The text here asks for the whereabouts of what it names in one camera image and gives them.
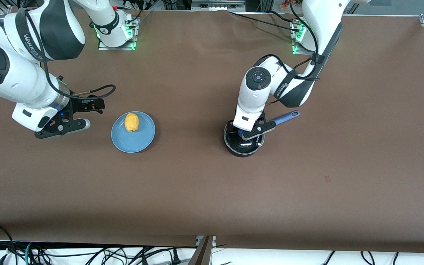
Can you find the blue round plate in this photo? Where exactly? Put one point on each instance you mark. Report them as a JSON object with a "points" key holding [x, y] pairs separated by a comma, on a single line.
{"points": [[133, 141]]}

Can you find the aluminium profile beam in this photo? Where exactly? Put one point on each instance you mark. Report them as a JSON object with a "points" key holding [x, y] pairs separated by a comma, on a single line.
{"points": [[202, 254]]}

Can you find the black power plug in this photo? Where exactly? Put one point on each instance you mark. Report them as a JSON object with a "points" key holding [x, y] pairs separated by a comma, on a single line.
{"points": [[175, 257]]}

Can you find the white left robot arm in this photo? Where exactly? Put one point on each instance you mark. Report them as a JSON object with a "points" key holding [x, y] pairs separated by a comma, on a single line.
{"points": [[256, 92]]}

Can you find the metal base plate right arm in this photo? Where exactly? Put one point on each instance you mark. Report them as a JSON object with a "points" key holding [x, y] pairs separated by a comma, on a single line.
{"points": [[103, 46]]}

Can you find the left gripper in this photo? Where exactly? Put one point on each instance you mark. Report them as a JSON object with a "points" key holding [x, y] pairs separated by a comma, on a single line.
{"points": [[230, 128]]}

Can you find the metal base plate left arm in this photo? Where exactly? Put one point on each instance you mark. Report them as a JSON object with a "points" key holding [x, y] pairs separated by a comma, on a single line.
{"points": [[296, 51]]}

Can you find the white metal bracket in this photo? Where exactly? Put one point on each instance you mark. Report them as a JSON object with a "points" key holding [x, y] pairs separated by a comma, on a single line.
{"points": [[214, 241]]}

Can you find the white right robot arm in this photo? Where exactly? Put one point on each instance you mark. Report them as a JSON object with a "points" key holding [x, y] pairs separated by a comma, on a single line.
{"points": [[17, 73]]}

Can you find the brown table cover sheet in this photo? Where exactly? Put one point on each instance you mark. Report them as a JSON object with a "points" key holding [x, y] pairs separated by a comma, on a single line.
{"points": [[197, 191]]}

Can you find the glass lid with blue knob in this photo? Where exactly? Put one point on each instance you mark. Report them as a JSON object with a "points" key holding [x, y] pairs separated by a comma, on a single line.
{"points": [[247, 146]]}

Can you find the grey metal box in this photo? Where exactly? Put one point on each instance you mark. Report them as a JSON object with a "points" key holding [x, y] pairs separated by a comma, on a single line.
{"points": [[217, 4]]}

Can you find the yellow potato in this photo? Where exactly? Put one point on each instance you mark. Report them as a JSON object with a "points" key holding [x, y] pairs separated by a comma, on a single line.
{"points": [[131, 122]]}

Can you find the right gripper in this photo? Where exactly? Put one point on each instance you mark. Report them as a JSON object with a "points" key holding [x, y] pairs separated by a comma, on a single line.
{"points": [[80, 106]]}

